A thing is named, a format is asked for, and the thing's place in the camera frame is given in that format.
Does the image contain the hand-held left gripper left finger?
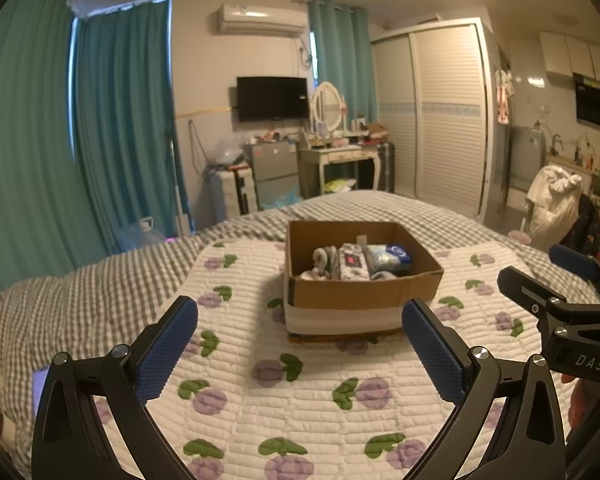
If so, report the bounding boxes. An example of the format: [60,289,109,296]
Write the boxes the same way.
[30,296,199,480]

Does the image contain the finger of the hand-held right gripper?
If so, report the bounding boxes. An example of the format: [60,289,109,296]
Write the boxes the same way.
[549,243,600,305]
[497,265,572,322]

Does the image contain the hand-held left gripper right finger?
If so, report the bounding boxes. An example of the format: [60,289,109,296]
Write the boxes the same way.
[401,299,566,480]

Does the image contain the brown cardboard box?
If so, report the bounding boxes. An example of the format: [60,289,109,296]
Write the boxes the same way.
[282,220,445,344]

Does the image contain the blue white tissue packet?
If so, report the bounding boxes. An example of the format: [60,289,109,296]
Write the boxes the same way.
[366,243,414,274]

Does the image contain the plastic patterned packet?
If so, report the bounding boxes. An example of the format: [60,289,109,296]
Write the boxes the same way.
[337,242,371,281]

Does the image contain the cream frilly sock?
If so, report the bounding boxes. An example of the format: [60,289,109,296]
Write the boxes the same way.
[312,246,339,279]

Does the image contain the person's right hand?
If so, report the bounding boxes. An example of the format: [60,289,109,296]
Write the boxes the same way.
[568,376,600,429]

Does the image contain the dark floral garment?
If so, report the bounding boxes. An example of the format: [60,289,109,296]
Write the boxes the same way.
[572,194,600,257]

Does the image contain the purple cup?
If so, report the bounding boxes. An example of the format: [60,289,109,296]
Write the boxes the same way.
[509,212,531,244]

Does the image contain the white garment on chair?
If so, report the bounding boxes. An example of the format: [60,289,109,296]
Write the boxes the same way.
[525,164,584,254]

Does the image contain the white quilted floral mat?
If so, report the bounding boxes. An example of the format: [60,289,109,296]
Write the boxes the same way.
[77,239,600,480]

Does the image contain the grey appliance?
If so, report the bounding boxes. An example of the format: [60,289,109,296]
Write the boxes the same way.
[510,126,549,194]

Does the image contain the clear water jug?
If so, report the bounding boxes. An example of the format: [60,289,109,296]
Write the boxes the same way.
[129,216,172,247]

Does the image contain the smartphone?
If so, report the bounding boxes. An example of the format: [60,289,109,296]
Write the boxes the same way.
[31,367,51,412]

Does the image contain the black range hood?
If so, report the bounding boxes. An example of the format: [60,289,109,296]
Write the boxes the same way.
[572,73,600,132]

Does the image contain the white suitcase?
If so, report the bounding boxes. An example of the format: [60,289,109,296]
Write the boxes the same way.
[210,165,259,222]

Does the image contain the hanging pink white clothes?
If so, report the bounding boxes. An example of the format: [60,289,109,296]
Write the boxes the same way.
[495,67,515,124]

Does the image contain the white louvred wardrobe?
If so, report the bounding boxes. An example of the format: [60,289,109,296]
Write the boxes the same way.
[370,17,496,219]

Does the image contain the grey mini fridge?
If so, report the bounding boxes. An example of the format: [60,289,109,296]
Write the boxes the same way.
[245,140,301,211]

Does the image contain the clear plastic bag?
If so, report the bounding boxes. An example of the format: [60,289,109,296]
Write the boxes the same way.
[212,134,249,166]

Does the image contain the white dressing table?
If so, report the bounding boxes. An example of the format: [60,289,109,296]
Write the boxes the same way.
[298,144,381,200]

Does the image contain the clutter of cosmetics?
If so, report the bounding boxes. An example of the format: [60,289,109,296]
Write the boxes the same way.
[300,119,387,150]

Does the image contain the teal window curtain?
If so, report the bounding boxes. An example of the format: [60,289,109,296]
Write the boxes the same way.
[72,0,194,257]

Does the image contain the wide teal curtain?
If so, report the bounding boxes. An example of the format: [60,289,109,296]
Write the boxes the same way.
[0,0,112,297]

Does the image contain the white oval vanity mirror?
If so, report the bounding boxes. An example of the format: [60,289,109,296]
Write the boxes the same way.
[310,82,349,134]

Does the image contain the narrow teal curtain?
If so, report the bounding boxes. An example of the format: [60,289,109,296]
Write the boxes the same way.
[307,0,379,194]

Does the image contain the white air conditioner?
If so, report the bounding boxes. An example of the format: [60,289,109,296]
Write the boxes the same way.
[216,4,309,37]

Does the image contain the white kitchen wall cabinets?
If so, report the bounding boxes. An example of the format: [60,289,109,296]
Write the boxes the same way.
[539,30,600,82]

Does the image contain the hanging black cables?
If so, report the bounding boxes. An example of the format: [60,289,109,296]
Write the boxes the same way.
[188,120,207,172]

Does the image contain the black wall television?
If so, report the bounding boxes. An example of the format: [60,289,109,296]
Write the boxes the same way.
[236,76,310,123]

